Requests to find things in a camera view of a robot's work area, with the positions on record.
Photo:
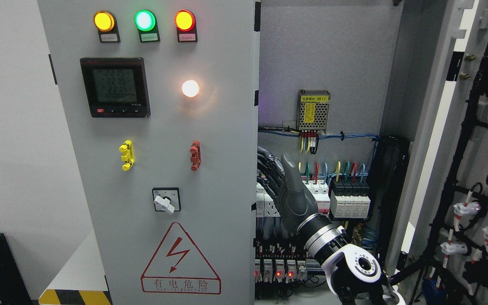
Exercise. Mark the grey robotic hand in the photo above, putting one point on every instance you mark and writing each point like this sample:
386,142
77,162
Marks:
292,199

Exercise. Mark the white glowing indicator lamp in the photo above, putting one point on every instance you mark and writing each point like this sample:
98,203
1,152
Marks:
190,88

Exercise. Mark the black surge protector block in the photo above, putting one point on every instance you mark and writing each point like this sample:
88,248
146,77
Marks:
350,200

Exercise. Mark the red indicator lamp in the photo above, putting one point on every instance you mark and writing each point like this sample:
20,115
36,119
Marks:
186,26

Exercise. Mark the white socket breaker row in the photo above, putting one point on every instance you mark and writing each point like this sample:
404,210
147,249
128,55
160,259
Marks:
265,206

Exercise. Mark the black relay terminal row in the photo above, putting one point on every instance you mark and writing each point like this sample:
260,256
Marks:
282,260

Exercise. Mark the green indicator lamp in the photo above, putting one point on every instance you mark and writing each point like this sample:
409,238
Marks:
147,26

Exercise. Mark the red terminal connector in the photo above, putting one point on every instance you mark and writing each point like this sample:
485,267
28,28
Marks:
195,151

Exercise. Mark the grey cabinet door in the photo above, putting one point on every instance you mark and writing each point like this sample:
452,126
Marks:
216,200
438,100

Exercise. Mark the yellow indicator lamp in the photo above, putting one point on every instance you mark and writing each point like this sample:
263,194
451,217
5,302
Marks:
107,28

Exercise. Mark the red electrical hazard sticker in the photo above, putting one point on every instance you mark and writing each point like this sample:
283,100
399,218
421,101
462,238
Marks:
178,266

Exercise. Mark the white rotary selector switch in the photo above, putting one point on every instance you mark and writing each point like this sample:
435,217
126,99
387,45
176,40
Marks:
166,199

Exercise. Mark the metal mesh power supply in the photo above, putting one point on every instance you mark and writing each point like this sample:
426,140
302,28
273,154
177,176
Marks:
313,110

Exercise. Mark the yellow terminal connector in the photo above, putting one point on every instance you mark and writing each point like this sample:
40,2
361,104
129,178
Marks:
127,155

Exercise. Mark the black digital power meter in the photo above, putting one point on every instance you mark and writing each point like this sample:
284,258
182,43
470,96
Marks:
116,87

